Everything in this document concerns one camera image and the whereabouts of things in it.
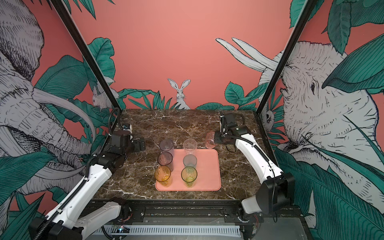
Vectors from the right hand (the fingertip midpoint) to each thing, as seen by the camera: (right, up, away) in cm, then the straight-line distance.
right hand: (215, 136), depth 82 cm
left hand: (-44, 0, -3) cm, 44 cm away
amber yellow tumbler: (-30, -23, +2) cm, 38 cm away
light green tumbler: (-15, -21, 0) cm, 26 cm away
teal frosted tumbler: (-14, -14, +1) cm, 20 cm away
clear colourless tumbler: (-15, -8, +20) cm, 27 cm away
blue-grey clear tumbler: (-29, -6, +6) cm, 30 cm away
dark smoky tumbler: (-29, -14, +6) cm, 33 cm away
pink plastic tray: (-3, -23, +6) cm, 24 cm away
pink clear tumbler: (-3, -3, +7) cm, 8 cm away
